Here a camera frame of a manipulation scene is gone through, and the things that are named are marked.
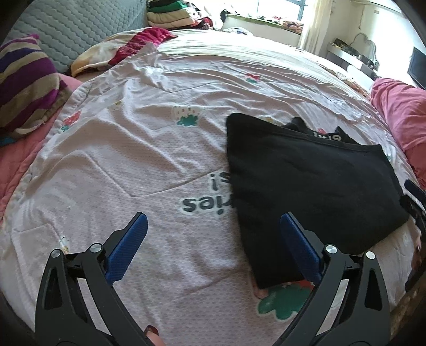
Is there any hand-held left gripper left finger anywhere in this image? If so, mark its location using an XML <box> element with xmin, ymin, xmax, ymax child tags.
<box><xmin>33</xmin><ymin>212</ymin><xmax>149</xmax><ymax>346</ymax></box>

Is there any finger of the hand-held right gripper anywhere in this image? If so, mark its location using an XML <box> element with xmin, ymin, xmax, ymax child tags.
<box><xmin>399</xmin><ymin>179</ymin><xmax>426</xmax><ymax>230</ymax></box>

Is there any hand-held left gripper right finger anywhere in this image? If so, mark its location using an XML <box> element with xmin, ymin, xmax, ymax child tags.
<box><xmin>280</xmin><ymin>212</ymin><xmax>391</xmax><ymax>346</ymax></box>

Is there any black shirt with orange patches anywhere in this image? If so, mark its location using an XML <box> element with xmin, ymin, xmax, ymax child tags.
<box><xmin>226</xmin><ymin>113</ymin><xmax>411</xmax><ymax>290</ymax></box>

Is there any pile of folded clothes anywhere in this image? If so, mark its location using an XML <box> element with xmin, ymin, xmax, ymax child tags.
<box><xmin>146</xmin><ymin>0</ymin><xmax>200</xmax><ymax>30</ymax></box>

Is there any heap of mixed clothes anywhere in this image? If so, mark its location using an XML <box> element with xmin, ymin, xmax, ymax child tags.
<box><xmin>190</xmin><ymin>2</ymin><xmax>230</xmax><ymax>32</ymax></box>

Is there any person's right hand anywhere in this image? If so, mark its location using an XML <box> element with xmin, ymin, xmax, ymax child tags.
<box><xmin>411</xmin><ymin>233</ymin><xmax>426</xmax><ymax>271</ymax></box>

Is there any person's left hand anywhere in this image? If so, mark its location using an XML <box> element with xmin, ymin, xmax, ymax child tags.
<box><xmin>143</xmin><ymin>325</ymin><xmax>166</xmax><ymax>346</ymax></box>

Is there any pink cloth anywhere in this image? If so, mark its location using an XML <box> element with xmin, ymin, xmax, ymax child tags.
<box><xmin>371</xmin><ymin>77</ymin><xmax>426</xmax><ymax>177</ymax></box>

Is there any pink strawberry printed blanket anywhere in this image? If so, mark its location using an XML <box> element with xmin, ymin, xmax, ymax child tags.
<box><xmin>0</xmin><ymin>31</ymin><xmax>416</xmax><ymax>346</ymax></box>

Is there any black monitor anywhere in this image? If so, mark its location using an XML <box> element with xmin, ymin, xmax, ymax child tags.
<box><xmin>408</xmin><ymin>47</ymin><xmax>426</xmax><ymax>90</ymax></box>

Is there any white shelf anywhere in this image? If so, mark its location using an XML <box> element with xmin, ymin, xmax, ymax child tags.
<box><xmin>326</xmin><ymin>38</ymin><xmax>380</xmax><ymax>79</ymax></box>

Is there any white curtain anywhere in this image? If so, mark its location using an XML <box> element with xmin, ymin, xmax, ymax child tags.
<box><xmin>298</xmin><ymin>0</ymin><xmax>350</xmax><ymax>55</ymax></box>

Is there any purple striped pillow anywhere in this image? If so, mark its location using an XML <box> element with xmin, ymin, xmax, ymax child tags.
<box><xmin>0</xmin><ymin>33</ymin><xmax>69</xmax><ymax>138</ymax></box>

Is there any cream and red floral quilt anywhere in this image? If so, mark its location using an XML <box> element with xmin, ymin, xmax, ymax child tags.
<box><xmin>70</xmin><ymin>27</ymin><xmax>178</xmax><ymax>77</ymax></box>

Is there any white windowsill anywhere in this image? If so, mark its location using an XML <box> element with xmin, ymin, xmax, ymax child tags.
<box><xmin>221</xmin><ymin>13</ymin><xmax>305</xmax><ymax>45</ymax></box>

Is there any grey quilted cover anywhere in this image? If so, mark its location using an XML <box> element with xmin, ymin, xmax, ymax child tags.
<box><xmin>7</xmin><ymin>0</ymin><xmax>149</xmax><ymax>72</ymax></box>

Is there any window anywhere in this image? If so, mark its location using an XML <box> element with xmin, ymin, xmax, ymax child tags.
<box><xmin>256</xmin><ymin>0</ymin><xmax>320</xmax><ymax>20</ymax></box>

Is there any white bent wire frame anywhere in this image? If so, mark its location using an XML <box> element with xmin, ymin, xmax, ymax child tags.
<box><xmin>353</xmin><ymin>32</ymin><xmax>377</xmax><ymax>58</ymax></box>

